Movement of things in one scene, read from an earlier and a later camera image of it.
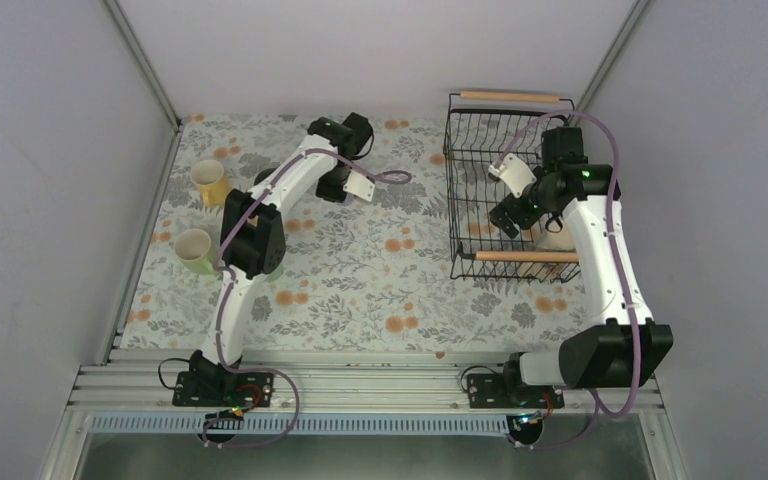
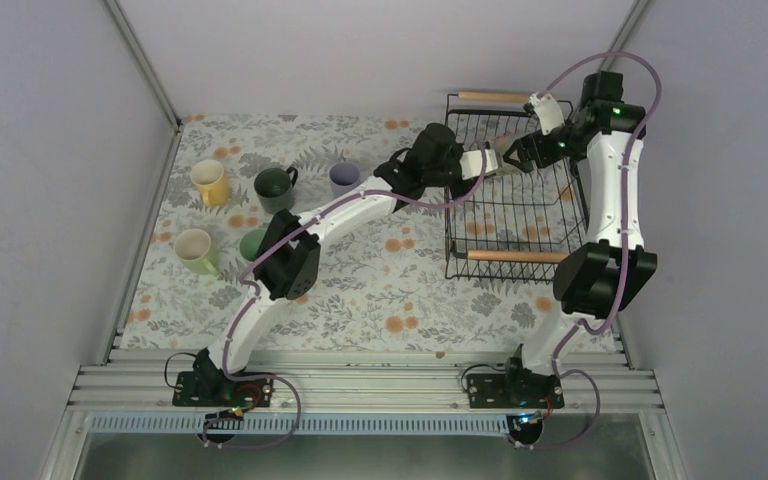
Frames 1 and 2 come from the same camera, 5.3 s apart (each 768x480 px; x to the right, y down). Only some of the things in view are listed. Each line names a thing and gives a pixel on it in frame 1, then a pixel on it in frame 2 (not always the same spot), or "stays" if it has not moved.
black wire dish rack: [502, 133] stays
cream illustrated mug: [563, 240] → [501, 144]
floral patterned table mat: [371, 272] stays
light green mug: [193, 248] stays
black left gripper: [325, 192] → [459, 192]
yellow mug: [210, 177] stays
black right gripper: [500, 218] → [523, 145]
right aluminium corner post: [639, 7] stays
